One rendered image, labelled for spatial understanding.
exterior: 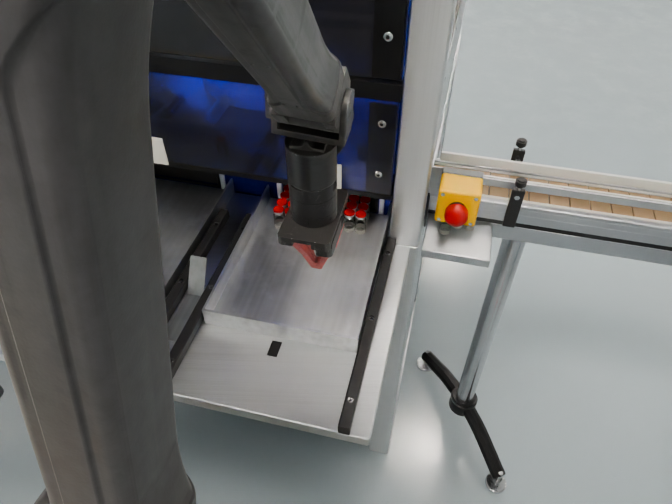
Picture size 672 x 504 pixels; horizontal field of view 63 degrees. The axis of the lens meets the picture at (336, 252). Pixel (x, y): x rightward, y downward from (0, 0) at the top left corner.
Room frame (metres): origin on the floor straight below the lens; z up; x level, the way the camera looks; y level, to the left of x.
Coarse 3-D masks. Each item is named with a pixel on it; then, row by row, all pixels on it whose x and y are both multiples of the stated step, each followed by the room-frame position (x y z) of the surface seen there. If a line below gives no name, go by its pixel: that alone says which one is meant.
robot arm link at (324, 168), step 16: (288, 144) 0.50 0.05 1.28; (304, 144) 0.49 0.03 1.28; (320, 144) 0.50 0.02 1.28; (288, 160) 0.49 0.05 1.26; (304, 160) 0.48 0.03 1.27; (320, 160) 0.48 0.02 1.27; (336, 160) 0.50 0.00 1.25; (288, 176) 0.50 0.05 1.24; (304, 176) 0.48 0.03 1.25; (320, 176) 0.48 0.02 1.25; (336, 176) 0.50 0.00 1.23
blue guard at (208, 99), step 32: (160, 96) 0.86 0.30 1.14; (192, 96) 0.84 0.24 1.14; (224, 96) 0.83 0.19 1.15; (256, 96) 0.81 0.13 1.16; (160, 128) 0.86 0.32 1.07; (192, 128) 0.85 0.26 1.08; (224, 128) 0.83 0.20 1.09; (256, 128) 0.82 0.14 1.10; (352, 128) 0.78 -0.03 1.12; (384, 128) 0.76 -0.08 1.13; (192, 160) 0.85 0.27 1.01; (224, 160) 0.83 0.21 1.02; (256, 160) 0.82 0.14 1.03; (352, 160) 0.78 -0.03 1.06; (384, 160) 0.76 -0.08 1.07; (384, 192) 0.76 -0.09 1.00
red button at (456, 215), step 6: (456, 204) 0.71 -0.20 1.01; (450, 210) 0.70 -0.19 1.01; (456, 210) 0.70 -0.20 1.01; (462, 210) 0.70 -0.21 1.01; (444, 216) 0.71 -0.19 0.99; (450, 216) 0.70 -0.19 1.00; (456, 216) 0.70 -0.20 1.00; (462, 216) 0.69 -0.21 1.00; (450, 222) 0.70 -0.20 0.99; (456, 222) 0.69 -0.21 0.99; (462, 222) 0.69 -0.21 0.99
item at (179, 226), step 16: (160, 192) 0.91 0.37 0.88; (176, 192) 0.91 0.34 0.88; (192, 192) 0.91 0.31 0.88; (208, 192) 0.91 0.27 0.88; (224, 192) 0.87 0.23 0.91; (160, 208) 0.86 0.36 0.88; (176, 208) 0.86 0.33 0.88; (192, 208) 0.86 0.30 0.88; (208, 208) 0.86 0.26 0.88; (224, 208) 0.86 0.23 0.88; (160, 224) 0.81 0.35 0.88; (176, 224) 0.81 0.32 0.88; (192, 224) 0.81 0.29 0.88; (208, 224) 0.79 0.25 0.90; (160, 240) 0.76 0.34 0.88; (176, 240) 0.76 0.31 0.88; (192, 240) 0.73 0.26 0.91; (176, 256) 0.72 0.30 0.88; (176, 272) 0.66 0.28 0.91
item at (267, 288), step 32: (256, 224) 0.81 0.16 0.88; (384, 224) 0.77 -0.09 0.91; (256, 256) 0.72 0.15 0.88; (288, 256) 0.72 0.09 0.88; (352, 256) 0.72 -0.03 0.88; (224, 288) 0.64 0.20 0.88; (256, 288) 0.64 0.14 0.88; (288, 288) 0.64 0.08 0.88; (320, 288) 0.64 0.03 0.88; (352, 288) 0.64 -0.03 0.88; (224, 320) 0.56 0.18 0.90; (256, 320) 0.54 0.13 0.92; (288, 320) 0.57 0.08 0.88; (320, 320) 0.57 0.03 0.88; (352, 320) 0.57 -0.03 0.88
